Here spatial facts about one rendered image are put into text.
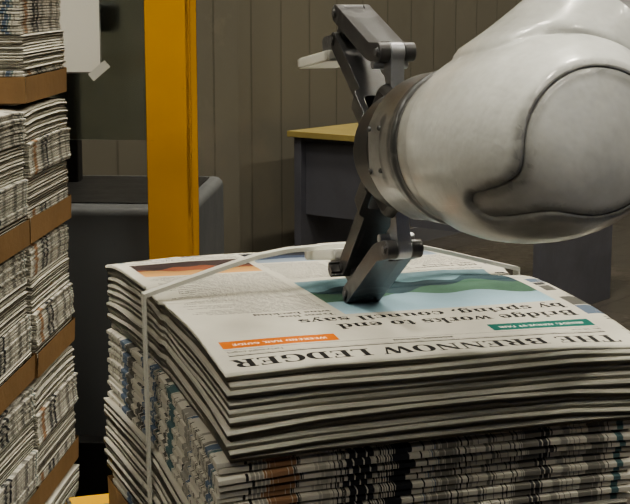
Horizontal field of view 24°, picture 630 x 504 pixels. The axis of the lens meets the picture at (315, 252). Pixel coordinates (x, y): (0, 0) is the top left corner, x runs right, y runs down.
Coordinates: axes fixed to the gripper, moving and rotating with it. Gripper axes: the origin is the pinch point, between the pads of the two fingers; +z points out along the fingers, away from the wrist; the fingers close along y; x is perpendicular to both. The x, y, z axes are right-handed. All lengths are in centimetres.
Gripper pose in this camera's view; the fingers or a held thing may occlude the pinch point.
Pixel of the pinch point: (324, 156)
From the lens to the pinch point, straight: 106.3
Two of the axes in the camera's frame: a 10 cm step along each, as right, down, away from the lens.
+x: 9.5, -0.5, 3.0
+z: -3.1, -0.4, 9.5
